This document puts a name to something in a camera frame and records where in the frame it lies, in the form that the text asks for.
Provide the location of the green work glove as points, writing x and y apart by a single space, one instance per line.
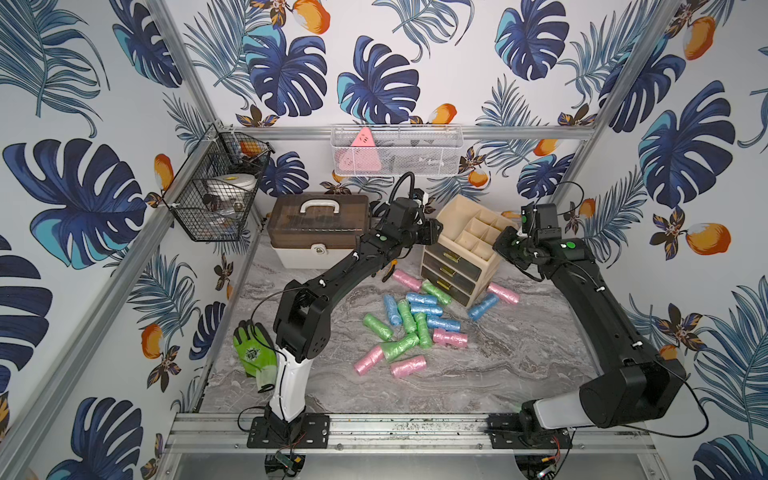
255 352

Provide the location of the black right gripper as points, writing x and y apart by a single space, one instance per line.
500 243

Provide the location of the green roll centre upright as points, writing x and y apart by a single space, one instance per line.
408 322

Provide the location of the blue roll middle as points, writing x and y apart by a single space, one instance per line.
429 310

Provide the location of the pink triangle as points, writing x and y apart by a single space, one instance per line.
361 157

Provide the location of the blue roll top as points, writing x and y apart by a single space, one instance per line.
422 299

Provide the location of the green roll left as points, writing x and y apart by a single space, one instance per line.
381 330

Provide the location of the blue roll left upright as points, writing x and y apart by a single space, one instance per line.
392 311

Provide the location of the blue roll lower right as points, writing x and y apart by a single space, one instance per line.
448 325

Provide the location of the clear wall tray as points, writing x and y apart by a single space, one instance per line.
425 150

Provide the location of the green roll upright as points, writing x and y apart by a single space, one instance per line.
423 332
408 322

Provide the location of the green roll right upright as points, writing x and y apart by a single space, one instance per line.
423 332

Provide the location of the green roll lower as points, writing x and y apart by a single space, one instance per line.
394 349

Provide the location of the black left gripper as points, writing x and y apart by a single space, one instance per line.
428 231

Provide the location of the black wire basket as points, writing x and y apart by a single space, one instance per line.
213 195

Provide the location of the brown lidded storage box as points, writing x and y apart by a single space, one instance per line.
317 230

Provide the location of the beige drawer organizer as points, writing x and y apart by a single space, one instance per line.
462 262

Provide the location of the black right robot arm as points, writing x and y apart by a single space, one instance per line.
635 383

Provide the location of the green roll near drawer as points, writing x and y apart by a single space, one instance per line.
442 297

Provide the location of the yellow black pliers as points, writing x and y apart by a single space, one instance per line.
390 271

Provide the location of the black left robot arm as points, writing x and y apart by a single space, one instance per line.
303 319

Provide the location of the white tape roll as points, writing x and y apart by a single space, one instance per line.
230 185

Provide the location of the pink roll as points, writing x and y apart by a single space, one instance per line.
448 338
506 295
405 368
369 360
410 282

